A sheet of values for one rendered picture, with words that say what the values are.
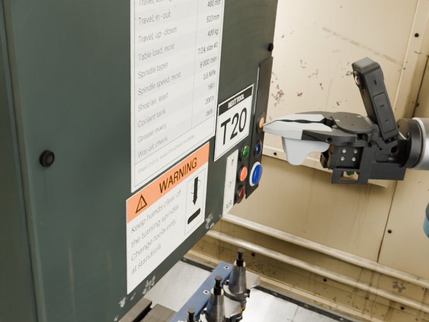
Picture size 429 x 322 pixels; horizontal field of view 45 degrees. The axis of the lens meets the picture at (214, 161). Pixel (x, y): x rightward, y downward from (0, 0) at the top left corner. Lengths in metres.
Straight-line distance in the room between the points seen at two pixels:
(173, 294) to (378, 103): 1.27
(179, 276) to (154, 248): 1.34
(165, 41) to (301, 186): 1.15
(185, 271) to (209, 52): 1.41
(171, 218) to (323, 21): 0.94
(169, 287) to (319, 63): 0.93
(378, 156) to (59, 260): 0.50
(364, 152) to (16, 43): 0.52
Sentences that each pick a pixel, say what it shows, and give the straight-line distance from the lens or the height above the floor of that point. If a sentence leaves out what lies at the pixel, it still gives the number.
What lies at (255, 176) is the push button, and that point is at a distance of 0.74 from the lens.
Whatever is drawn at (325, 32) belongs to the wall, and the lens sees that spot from 1.40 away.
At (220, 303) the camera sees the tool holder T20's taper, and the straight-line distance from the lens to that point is 1.10.
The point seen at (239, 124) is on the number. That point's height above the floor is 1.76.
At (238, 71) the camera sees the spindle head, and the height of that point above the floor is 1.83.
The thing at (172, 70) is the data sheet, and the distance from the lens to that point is 0.48.
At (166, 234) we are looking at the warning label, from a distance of 0.55.
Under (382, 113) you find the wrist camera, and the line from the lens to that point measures 0.74.
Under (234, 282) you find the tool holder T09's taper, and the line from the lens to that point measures 1.19.
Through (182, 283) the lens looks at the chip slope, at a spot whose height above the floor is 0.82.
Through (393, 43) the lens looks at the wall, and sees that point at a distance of 1.37.
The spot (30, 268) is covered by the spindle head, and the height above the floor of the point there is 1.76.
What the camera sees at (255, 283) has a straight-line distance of 1.26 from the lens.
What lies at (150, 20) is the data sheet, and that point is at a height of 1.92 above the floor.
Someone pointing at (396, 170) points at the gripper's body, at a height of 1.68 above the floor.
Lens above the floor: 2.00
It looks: 26 degrees down
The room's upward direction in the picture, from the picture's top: 4 degrees clockwise
